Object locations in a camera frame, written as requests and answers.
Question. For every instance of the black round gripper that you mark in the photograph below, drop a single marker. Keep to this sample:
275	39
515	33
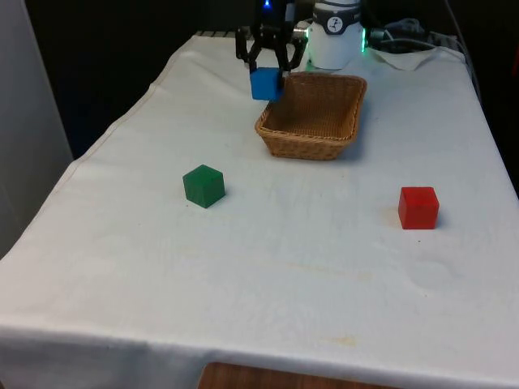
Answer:
273	14

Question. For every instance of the blue cube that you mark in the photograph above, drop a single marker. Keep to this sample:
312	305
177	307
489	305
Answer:
264	85

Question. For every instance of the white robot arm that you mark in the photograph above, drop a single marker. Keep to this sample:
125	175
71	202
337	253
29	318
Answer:
336	44

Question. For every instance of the wicker basket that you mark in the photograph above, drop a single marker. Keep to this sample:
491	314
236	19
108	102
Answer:
312	109

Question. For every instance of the green cube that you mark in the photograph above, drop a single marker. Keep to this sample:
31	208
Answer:
202	186

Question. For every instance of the red cube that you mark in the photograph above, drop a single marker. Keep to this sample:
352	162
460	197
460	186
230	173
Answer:
418	207

